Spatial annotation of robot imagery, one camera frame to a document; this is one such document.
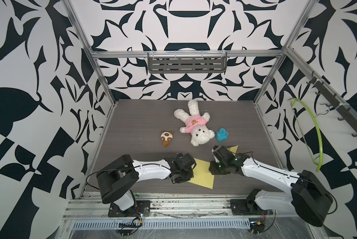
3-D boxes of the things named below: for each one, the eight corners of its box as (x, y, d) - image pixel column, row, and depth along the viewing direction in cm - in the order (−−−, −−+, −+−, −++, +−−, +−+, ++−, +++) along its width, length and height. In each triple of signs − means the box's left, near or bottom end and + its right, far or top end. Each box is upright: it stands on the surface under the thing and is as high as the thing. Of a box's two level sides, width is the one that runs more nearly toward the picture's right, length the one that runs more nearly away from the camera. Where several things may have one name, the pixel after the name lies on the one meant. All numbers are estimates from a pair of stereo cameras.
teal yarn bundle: (217, 141, 100) (217, 139, 98) (215, 130, 105) (215, 128, 103) (229, 141, 100) (230, 139, 98) (226, 130, 105) (227, 128, 103)
